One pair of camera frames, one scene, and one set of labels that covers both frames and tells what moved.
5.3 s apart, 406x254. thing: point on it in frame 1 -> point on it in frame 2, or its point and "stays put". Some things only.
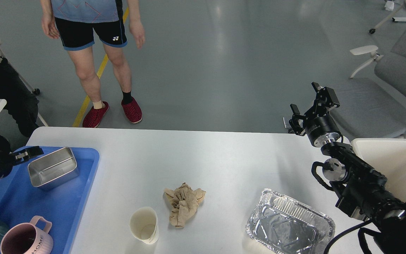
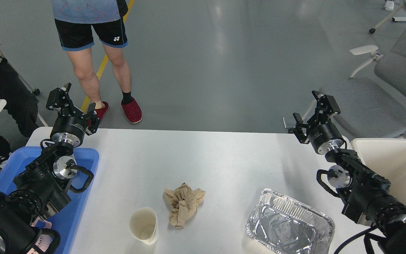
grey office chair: (385, 97) stays put
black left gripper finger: (21, 155) -> (59, 98)
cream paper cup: (143, 222) stays put
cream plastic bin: (404, 163) stays put
